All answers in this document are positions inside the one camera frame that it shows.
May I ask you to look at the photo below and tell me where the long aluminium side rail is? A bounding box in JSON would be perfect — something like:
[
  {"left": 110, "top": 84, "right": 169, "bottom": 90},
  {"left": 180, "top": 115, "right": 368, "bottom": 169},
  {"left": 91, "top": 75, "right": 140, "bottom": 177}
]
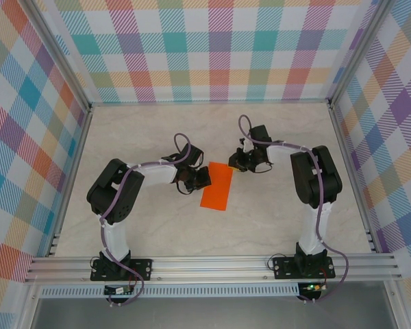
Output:
[
  {"left": 46, "top": 106, "right": 93, "bottom": 258},
  {"left": 328, "top": 104, "right": 379, "bottom": 253}
]

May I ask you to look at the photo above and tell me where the grey metal sheet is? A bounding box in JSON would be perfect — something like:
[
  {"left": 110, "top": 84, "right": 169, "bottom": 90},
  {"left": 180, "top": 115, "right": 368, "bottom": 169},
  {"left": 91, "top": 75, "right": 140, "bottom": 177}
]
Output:
[{"left": 30, "top": 282, "right": 398, "bottom": 329}]

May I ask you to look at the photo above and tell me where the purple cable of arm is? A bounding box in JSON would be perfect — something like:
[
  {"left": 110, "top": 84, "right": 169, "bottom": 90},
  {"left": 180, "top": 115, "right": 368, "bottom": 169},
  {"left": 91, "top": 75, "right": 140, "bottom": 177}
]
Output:
[
  {"left": 99, "top": 132, "right": 192, "bottom": 308},
  {"left": 238, "top": 114, "right": 350, "bottom": 306}
]

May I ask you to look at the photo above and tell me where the thin black left gripper cable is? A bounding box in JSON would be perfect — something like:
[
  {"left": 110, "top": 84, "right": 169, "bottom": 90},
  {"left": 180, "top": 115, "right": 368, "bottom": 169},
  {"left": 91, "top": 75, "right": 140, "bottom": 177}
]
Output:
[{"left": 176, "top": 180, "right": 195, "bottom": 197}]

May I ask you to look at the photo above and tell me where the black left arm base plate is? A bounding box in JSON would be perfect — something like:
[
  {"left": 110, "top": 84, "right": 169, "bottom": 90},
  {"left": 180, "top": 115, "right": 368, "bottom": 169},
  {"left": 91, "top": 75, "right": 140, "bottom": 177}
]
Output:
[{"left": 90, "top": 258, "right": 153, "bottom": 282}]

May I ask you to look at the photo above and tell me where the short aluminium frame rail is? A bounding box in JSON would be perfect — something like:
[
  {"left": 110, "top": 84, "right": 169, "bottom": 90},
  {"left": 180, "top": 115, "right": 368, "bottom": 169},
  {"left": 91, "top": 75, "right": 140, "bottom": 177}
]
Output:
[{"left": 88, "top": 99, "right": 333, "bottom": 108}]

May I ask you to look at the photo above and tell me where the slotted grey cable duct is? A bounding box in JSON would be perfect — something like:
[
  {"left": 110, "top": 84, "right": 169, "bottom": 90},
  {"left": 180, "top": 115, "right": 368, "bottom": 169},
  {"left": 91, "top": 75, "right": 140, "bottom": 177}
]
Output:
[{"left": 39, "top": 282, "right": 301, "bottom": 298}]

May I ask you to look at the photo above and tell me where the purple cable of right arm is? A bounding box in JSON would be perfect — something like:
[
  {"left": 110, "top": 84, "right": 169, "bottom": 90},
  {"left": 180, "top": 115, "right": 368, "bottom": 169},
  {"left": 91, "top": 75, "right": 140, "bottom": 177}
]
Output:
[{"left": 238, "top": 114, "right": 350, "bottom": 306}]

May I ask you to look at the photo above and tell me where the small dark circuit board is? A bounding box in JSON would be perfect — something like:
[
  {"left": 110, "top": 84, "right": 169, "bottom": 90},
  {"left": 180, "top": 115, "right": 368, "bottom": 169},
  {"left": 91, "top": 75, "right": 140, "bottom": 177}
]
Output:
[{"left": 104, "top": 285, "right": 135, "bottom": 295}]

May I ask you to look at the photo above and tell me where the aluminium frame post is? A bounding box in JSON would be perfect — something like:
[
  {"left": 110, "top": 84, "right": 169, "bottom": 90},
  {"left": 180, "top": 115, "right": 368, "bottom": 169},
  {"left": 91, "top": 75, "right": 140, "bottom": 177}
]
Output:
[
  {"left": 327, "top": 0, "right": 397, "bottom": 107},
  {"left": 20, "top": 0, "right": 93, "bottom": 114}
]

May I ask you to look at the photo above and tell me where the orange paper sheet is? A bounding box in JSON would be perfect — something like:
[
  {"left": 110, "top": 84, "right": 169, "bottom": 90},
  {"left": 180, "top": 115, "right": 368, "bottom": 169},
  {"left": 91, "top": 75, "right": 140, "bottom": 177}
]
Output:
[{"left": 199, "top": 161, "right": 234, "bottom": 210}]

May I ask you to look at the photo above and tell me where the aluminium mounting rail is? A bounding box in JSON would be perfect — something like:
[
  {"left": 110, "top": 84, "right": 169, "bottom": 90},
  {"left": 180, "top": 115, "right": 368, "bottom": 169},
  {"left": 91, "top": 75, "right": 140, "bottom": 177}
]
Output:
[{"left": 23, "top": 252, "right": 403, "bottom": 284}]

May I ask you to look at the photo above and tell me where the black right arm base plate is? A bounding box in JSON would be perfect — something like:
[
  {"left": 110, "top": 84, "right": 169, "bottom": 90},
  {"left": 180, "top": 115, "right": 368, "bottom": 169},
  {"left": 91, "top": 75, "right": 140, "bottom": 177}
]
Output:
[{"left": 273, "top": 255, "right": 336, "bottom": 280}]

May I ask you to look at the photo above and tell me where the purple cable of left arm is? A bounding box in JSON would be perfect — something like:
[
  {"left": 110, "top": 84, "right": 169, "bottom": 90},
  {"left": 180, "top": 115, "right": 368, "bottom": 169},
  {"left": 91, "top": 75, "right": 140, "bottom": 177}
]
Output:
[{"left": 99, "top": 132, "right": 192, "bottom": 308}]

